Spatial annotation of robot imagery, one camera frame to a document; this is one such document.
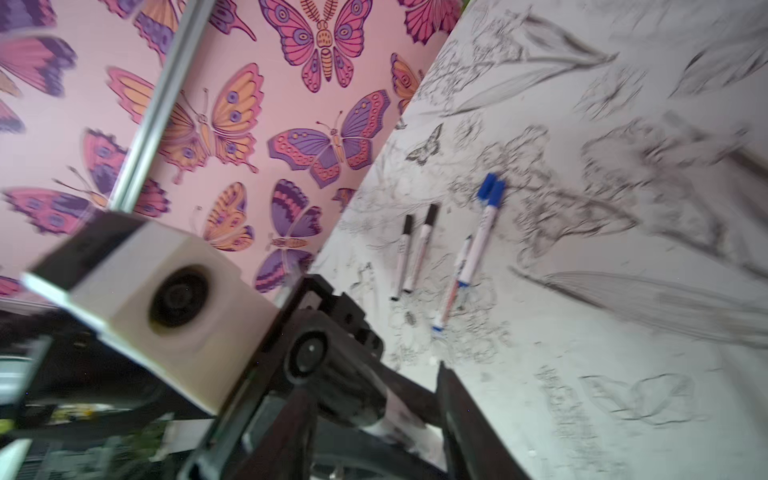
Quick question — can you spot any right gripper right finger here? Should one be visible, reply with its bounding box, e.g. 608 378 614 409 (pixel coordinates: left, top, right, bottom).
436 362 530 480

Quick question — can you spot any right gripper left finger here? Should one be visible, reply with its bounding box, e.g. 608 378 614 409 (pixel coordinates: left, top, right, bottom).
232 388 318 480

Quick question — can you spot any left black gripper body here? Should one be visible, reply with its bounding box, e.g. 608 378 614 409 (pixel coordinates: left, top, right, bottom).
179 274 444 479

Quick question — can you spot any white marker pen blue tip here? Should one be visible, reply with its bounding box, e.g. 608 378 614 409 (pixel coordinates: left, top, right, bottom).
431 235 473 332

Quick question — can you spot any blue pen cap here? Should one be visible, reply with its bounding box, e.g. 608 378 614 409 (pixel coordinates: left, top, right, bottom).
476 172 497 204

